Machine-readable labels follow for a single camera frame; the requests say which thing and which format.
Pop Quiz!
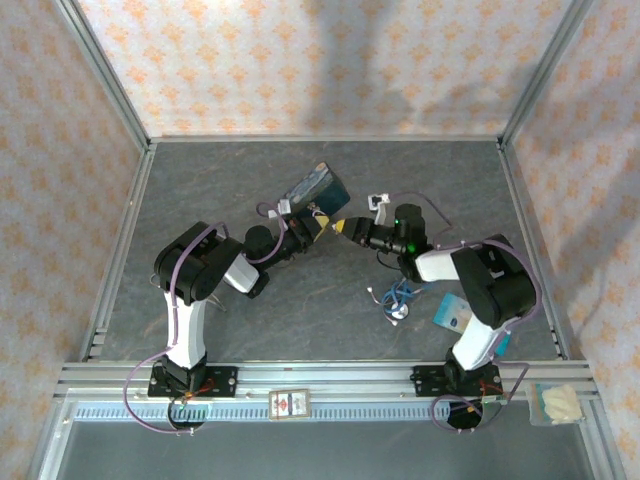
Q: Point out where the blue stethoscope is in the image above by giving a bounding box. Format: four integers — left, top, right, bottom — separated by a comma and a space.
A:
367, 279, 426, 329

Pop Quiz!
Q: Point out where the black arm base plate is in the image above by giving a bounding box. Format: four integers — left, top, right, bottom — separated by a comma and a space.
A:
412, 364, 503, 399
148, 366, 239, 400

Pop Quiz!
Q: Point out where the starry night print box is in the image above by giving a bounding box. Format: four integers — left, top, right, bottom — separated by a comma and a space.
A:
282, 160, 351, 217

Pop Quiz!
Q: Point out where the framed label card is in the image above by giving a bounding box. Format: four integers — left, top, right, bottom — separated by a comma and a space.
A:
268, 388, 312, 420

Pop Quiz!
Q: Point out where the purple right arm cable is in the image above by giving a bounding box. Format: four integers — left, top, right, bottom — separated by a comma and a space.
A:
389, 191, 545, 432

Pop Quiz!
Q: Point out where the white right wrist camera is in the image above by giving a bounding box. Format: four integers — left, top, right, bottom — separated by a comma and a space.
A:
366, 192, 392, 226

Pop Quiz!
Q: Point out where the aluminium side rail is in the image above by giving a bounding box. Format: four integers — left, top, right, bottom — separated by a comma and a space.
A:
79, 144, 157, 362
496, 143, 572, 361

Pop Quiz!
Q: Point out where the wide aluminium mounting rail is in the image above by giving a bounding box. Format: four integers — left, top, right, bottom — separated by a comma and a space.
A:
53, 358, 600, 401

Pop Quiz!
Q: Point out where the aluminium frame post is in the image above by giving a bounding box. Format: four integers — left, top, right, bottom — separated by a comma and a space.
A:
53, 0, 152, 151
498, 0, 597, 147

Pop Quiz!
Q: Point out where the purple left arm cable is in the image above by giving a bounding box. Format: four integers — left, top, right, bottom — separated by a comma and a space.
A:
121, 199, 301, 436

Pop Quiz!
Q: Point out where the blue paper packet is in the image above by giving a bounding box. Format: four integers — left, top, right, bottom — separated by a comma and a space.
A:
432, 292, 512, 357

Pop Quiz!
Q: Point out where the plastic bag with white item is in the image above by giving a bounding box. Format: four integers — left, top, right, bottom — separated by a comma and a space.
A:
527, 382, 585, 427

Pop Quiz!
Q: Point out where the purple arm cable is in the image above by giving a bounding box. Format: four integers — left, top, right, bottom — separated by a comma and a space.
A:
121, 199, 301, 436
389, 191, 545, 432

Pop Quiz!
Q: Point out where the slotted grey cable tray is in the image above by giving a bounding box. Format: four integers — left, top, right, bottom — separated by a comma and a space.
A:
73, 402, 532, 422

